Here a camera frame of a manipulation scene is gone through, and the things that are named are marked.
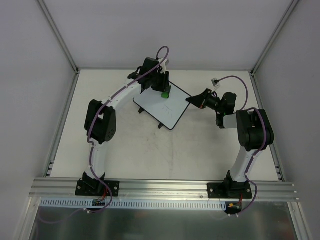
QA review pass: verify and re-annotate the green bone-shaped whiteboard eraser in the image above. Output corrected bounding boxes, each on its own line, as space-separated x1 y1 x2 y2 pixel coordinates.
161 85 172 99

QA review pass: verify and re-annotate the black-framed whiteboard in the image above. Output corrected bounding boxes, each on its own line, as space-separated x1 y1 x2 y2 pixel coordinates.
133 82 191 130

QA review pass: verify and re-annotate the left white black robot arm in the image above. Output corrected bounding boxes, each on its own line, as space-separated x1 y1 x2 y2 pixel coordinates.
83 57 171 195

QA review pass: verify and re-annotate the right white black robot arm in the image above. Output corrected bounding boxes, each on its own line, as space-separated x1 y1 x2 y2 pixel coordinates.
186 89 275 198

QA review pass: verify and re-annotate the black whiteboard stand with rods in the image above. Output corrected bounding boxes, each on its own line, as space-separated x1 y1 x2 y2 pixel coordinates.
138 107 164 130

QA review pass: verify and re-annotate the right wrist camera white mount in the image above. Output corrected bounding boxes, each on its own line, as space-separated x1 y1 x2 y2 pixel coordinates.
211 78 220 89

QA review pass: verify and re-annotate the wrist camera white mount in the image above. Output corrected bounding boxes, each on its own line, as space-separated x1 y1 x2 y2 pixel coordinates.
211 78 220 89
159 58 170 73

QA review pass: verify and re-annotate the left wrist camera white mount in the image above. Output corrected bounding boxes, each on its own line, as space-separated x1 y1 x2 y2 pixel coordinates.
159 58 170 73

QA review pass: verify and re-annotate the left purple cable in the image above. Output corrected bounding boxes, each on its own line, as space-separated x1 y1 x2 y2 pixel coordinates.
37 46 172 224

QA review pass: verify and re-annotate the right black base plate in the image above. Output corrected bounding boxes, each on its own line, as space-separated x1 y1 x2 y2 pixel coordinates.
207 181 253 200

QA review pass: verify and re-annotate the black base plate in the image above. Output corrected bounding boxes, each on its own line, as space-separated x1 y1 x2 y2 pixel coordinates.
75 179 120 197
207 181 253 200

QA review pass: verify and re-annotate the white slotted cable duct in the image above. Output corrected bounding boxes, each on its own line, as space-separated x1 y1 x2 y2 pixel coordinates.
39 197 227 211

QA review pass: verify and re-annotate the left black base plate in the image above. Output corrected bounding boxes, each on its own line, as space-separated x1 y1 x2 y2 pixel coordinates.
75 179 120 197

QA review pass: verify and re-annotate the aluminium extrusion rail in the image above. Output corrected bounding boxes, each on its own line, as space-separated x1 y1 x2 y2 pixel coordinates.
29 177 301 202

